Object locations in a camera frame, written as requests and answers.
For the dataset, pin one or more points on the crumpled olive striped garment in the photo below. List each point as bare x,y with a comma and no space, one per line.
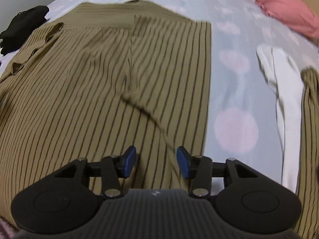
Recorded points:
311,142

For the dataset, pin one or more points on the black folded garment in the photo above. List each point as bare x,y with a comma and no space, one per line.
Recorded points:
22,28

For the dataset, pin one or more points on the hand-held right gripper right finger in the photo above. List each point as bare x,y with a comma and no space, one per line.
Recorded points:
183,163

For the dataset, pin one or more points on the bed with polka-dot sheet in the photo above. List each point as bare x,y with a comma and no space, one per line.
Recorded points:
236,79

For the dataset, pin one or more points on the pink pillow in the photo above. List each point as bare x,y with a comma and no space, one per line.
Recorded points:
286,7

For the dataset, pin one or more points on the olive striped garment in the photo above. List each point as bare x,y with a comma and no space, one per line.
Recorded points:
74,104
311,142

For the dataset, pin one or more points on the white cloth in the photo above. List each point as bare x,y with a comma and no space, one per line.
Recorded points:
287,99

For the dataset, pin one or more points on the pinkish patterned cloth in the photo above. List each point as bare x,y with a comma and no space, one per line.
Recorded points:
6,229

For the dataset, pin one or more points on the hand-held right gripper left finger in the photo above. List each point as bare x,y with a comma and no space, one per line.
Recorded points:
129,163

